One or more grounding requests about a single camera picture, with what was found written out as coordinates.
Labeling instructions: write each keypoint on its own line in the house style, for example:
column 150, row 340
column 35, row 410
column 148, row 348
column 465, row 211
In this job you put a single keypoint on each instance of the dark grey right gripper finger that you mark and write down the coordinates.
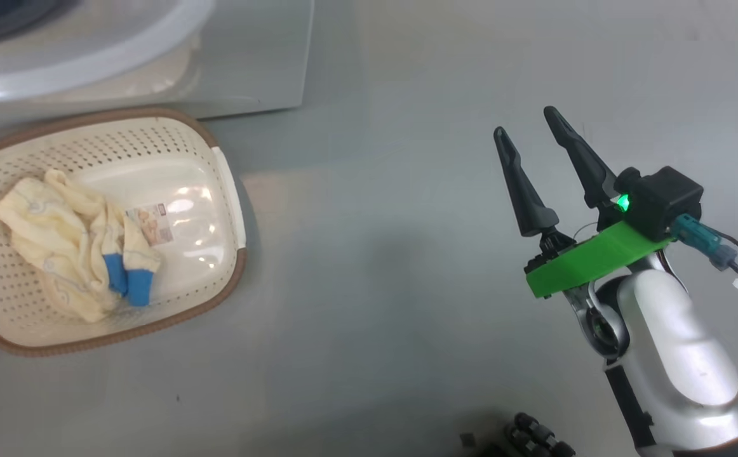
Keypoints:
column 582, row 158
column 524, row 190

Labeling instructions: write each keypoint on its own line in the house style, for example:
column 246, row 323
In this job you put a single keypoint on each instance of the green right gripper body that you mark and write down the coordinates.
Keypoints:
column 591, row 260

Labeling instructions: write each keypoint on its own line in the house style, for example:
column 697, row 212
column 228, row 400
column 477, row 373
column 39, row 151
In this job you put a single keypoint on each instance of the yellow garment with blue cuffs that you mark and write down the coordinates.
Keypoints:
column 64, row 235

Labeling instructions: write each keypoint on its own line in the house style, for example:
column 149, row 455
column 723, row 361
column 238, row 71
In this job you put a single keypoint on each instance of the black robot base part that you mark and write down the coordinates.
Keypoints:
column 534, row 438

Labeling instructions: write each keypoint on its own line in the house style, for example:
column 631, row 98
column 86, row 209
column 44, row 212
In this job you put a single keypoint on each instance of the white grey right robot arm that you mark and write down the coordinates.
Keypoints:
column 674, row 343

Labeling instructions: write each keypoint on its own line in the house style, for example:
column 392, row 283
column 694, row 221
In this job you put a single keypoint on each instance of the white front-load washing machine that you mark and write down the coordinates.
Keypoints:
column 248, row 57

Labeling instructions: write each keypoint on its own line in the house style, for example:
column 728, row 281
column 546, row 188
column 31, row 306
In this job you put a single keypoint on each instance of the cream perforated laundry basket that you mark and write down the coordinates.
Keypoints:
column 204, row 285

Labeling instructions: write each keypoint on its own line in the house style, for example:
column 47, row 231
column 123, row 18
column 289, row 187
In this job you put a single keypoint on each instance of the basket product label sticker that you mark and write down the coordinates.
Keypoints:
column 151, row 225

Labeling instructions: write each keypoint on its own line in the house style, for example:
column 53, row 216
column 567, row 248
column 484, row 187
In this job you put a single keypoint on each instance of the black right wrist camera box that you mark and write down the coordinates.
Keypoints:
column 661, row 200

